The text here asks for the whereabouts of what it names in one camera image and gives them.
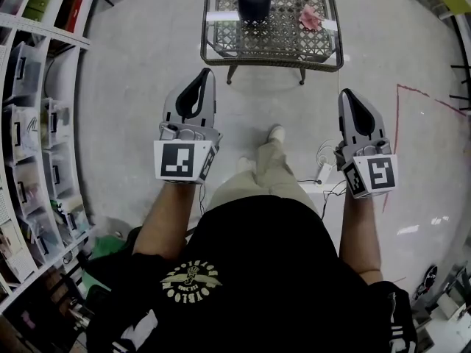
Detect person's left light shoe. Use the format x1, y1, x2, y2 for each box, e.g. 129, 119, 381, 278
236, 156, 258, 174

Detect person's right light shoe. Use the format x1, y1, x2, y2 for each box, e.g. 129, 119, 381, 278
267, 124, 286, 145

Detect red box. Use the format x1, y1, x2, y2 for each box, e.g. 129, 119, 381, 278
54, 0, 88, 33

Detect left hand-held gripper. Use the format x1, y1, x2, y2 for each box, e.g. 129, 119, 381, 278
153, 67, 224, 185

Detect person's light shoe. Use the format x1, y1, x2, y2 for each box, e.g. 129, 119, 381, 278
236, 156, 258, 174
267, 124, 286, 145

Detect metal lattice glass table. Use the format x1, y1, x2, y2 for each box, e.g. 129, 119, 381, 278
199, 0, 345, 86

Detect pink cloth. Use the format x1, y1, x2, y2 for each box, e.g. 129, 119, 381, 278
298, 6, 324, 33

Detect dark kettle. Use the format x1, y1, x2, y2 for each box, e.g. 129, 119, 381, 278
235, 0, 274, 26

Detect white power adapter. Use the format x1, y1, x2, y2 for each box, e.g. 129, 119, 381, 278
315, 162, 333, 188

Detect white cable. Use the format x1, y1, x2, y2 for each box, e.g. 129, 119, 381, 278
315, 139, 340, 169

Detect person's right forearm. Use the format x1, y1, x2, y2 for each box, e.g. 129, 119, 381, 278
337, 191, 384, 285

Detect green bag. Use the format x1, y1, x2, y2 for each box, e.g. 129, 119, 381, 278
91, 235, 129, 261

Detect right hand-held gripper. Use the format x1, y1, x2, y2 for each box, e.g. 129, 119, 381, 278
333, 88, 400, 200

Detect person's left forearm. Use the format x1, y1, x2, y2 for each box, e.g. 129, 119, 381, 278
131, 179, 208, 261

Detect person's black printed t-shirt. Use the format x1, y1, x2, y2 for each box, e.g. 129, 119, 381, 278
85, 195, 419, 353

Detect black cable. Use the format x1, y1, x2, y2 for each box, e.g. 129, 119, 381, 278
297, 177, 347, 221

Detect person's beige trousers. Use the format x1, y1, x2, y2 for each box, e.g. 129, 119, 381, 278
207, 137, 322, 217

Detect black metal frame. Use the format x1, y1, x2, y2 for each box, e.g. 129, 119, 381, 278
450, 13, 471, 113

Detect row of clear storage bins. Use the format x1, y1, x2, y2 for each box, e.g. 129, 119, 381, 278
0, 41, 93, 268

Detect white shelf unit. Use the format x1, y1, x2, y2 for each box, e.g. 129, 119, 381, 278
0, 0, 97, 318

